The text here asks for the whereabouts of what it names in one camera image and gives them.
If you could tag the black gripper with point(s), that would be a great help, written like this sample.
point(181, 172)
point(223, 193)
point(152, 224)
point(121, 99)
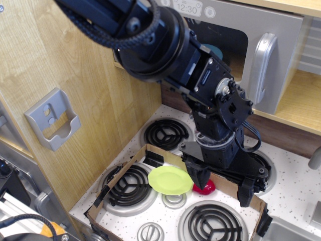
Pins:
point(205, 155)

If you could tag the silver microwave door handle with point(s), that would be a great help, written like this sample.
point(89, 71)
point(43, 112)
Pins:
point(260, 61)

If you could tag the grey toy microwave door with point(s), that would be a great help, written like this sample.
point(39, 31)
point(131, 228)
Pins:
point(236, 29)

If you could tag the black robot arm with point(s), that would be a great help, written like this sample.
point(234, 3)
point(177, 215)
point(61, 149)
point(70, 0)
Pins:
point(155, 44)

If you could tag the light blue bowl in microwave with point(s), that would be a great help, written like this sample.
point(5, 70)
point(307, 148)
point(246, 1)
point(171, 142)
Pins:
point(215, 50)

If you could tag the red plastic cup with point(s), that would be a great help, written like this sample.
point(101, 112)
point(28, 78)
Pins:
point(208, 189)

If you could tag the front right stove burner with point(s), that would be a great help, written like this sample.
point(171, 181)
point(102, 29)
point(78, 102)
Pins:
point(211, 220)

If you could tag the stove burner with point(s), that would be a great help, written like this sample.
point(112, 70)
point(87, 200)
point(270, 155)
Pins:
point(166, 133)
point(132, 193)
point(263, 163)
point(211, 220)

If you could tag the back right stove burner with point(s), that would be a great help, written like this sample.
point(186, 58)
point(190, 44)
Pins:
point(263, 163)

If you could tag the lime green plastic plate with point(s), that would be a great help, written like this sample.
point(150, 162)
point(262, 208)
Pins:
point(170, 180)

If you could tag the silver centre stove knob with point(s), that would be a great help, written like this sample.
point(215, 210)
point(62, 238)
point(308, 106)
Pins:
point(174, 201)

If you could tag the silver stove knob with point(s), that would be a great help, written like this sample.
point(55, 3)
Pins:
point(150, 232)
point(174, 201)

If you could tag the silver sink basin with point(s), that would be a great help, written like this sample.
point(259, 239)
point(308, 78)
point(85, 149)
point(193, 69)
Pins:
point(281, 230)

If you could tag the back left stove burner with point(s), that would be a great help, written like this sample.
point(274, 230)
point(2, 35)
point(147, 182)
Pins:
point(166, 133)

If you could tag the silver front stove knob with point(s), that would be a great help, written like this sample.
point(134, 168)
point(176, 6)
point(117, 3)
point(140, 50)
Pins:
point(150, 232)

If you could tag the front left stove burner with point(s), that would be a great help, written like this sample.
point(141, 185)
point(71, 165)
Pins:
point(132, 193)

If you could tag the brown cardboard fence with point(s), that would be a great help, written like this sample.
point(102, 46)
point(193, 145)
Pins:
point(158, 213)

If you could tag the silver oven door handle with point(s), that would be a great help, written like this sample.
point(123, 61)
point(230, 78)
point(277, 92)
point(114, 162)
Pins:
point(43, 205)

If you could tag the grey wall phone holder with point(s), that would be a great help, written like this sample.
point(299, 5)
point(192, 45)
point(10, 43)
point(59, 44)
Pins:
point(46, 112)

